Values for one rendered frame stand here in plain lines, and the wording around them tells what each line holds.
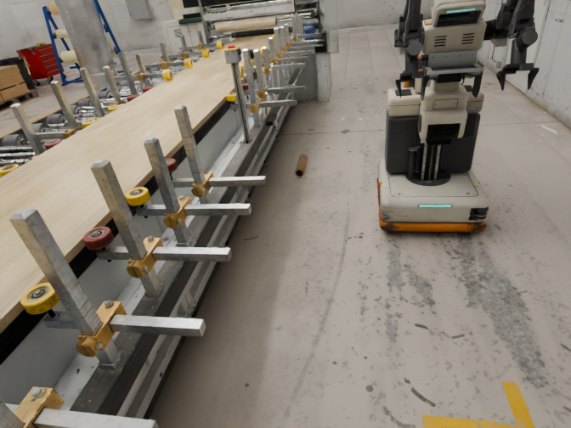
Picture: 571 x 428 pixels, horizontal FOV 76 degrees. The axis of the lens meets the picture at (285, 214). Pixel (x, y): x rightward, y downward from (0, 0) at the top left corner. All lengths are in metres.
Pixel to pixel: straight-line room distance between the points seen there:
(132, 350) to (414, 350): 1.25
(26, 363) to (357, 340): 1.32
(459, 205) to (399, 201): 0.34
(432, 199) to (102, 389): 1.94
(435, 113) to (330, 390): 1.48
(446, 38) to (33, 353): 2.04
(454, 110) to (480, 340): 1.16
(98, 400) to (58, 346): 0.26
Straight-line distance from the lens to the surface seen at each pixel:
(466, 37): 2.12
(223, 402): 1.78
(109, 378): 1.10
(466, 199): 2.42
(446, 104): 2.18
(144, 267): 1.14
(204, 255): 1.10
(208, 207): 1.32
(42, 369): 1.25
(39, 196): 1.68
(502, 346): 2.00
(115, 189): 1.05
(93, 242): 1.23
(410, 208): 2.35
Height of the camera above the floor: 1.50
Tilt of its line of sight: 33 degrees down
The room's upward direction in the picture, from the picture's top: 8 degrees counter-clockwise
